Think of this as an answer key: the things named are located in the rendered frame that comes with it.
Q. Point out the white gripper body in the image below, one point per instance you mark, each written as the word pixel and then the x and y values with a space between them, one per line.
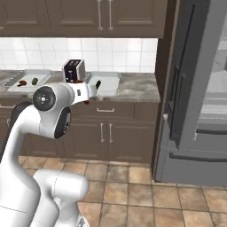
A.
pixel 92 91

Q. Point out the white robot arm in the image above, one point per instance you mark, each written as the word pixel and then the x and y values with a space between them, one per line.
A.
pixel 20 153

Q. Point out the dark green cucumber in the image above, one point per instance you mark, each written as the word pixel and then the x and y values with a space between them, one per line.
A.
pixel 98 84
pixel 35 80

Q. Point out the brown chicken drumstick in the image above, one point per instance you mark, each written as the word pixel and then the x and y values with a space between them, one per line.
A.
pixel 86 102
pixel 21 83

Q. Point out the white black toaster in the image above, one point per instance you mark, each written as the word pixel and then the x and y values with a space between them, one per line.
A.
pixel 72 69

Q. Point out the brown drawer front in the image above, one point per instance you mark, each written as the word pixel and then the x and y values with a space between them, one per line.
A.
pixel 124 110

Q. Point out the brown base cupboard door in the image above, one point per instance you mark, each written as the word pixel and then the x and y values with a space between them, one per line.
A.
pixel 130 142
pixel 88 142
pixel 41 146

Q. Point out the dark brown side panel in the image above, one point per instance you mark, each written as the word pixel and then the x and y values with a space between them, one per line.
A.
pixel 164 50

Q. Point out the grey fridge door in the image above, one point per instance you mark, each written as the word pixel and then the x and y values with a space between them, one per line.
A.
pixel 183 74

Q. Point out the grey fridge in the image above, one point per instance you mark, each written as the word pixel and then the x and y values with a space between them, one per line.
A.
pixel 207 153

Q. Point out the brown wall cupboard door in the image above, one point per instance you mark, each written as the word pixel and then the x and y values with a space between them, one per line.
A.
pixel 136 14
pixel 20 14
pixel 74 14

